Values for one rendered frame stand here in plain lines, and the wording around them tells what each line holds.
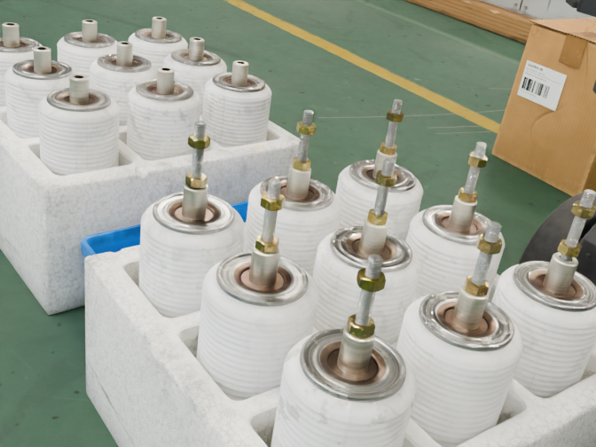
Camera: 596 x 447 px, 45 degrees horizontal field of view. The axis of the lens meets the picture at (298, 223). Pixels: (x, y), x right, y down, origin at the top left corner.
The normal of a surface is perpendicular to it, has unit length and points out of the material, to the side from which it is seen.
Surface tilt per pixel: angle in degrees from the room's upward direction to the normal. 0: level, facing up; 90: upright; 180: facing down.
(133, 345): 90
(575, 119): 90
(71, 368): 0
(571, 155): 90
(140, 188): 90
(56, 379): 0
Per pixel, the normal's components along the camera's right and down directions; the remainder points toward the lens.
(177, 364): 0.13, -0.87
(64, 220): 0.61, 0.45
